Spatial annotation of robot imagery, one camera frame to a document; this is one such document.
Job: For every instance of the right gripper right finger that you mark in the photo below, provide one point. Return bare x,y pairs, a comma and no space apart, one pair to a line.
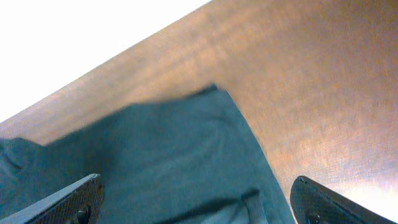
313,203

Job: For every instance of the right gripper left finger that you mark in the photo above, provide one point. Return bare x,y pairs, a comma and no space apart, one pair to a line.
79,202

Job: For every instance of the dark green Nike t-shirt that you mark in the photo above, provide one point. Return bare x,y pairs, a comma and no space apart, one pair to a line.
190,160

